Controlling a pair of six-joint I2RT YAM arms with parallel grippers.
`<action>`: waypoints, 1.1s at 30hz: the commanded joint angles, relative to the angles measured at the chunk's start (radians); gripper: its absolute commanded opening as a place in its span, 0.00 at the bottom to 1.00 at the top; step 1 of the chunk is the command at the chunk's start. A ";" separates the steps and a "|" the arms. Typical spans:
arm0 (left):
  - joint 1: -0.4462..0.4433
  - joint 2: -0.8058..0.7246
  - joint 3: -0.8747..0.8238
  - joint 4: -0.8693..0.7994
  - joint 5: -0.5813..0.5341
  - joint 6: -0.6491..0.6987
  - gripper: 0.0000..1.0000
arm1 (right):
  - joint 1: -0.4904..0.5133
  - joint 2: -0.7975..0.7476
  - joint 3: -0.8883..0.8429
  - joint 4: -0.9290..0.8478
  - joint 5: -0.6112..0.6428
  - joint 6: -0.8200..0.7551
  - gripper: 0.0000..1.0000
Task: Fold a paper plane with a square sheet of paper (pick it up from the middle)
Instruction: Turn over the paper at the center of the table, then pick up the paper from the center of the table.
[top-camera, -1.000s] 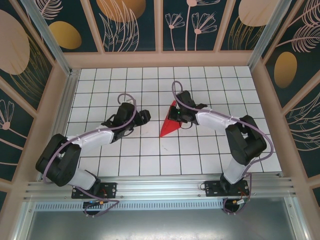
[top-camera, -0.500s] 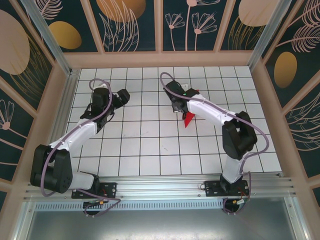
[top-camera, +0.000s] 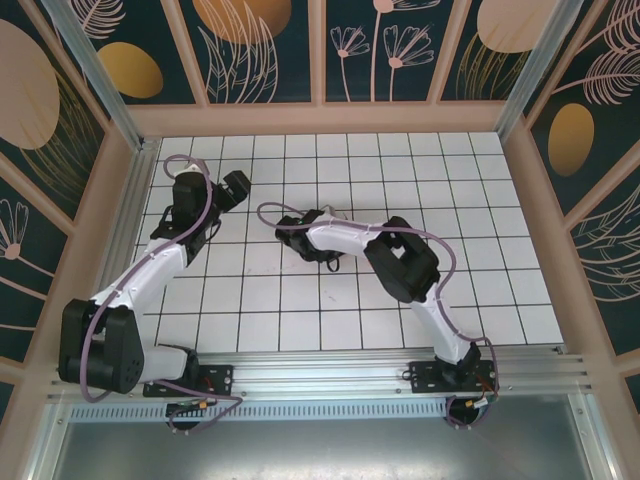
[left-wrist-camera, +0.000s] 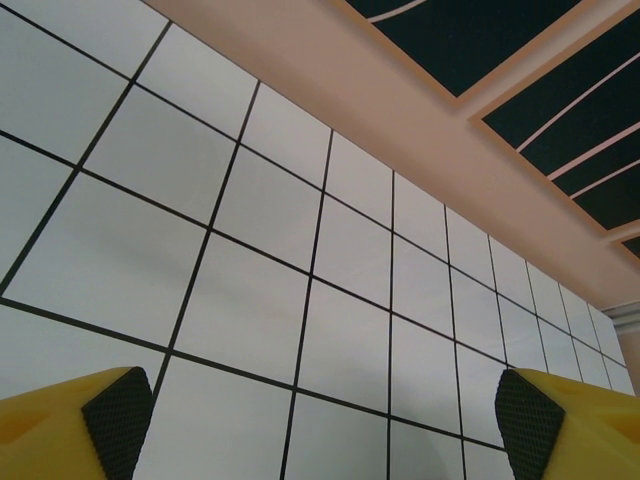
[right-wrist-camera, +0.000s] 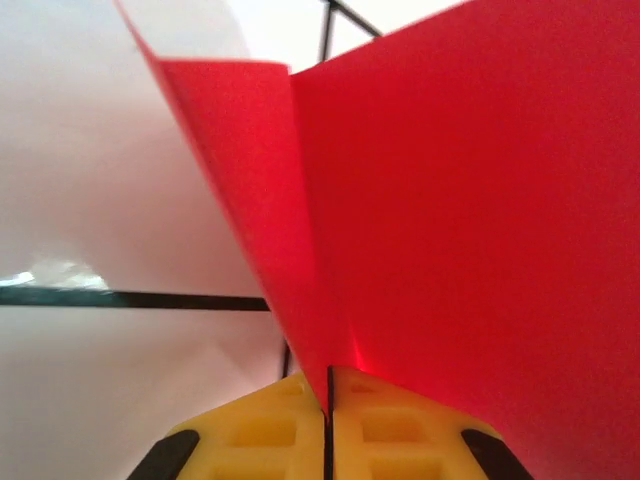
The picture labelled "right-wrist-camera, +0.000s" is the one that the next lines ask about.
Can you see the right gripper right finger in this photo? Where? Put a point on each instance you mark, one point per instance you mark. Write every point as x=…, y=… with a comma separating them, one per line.
x=390, y=435

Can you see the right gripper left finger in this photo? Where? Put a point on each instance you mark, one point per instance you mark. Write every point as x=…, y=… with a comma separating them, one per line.
x=270, y=425

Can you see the red square paper sheet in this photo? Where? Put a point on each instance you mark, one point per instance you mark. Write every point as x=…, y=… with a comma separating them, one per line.
x=450, y=200

